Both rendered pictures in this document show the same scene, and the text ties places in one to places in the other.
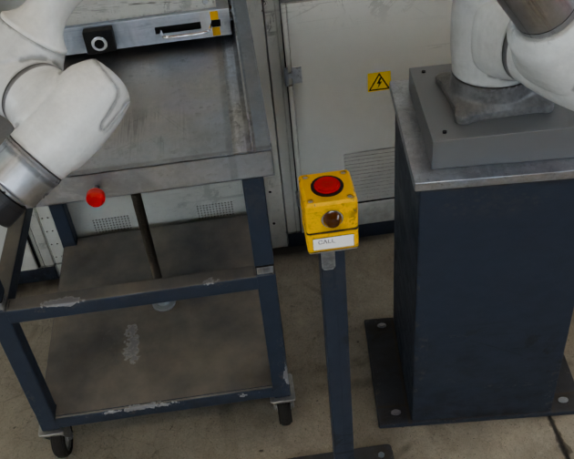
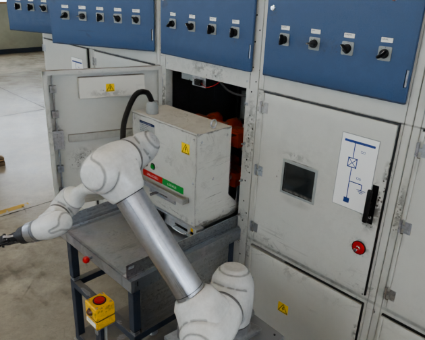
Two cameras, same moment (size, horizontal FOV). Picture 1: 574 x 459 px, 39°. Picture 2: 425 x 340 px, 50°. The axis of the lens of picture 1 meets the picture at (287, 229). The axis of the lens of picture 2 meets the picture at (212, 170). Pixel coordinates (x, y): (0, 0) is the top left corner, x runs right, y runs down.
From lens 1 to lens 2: 143 cm
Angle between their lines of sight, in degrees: 43
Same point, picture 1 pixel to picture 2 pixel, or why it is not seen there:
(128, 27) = (168, 216)
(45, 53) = (65, 204)
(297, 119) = not seen: hidden behind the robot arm
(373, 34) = (283, 283)
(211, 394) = not seen: outside the picture
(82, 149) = (41, 234)
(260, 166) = (127, 286)
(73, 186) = (87, 252)
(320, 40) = (262, 270)
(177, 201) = not seen: hidden behind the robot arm
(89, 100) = (48, 222)
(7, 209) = (19, 237)
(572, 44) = (177, 310)
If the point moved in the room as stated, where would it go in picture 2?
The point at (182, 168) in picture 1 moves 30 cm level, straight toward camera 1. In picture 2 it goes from (110, 269) to (48, 302)
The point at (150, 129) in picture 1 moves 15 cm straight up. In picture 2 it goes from (124, 251) to (123, 223)
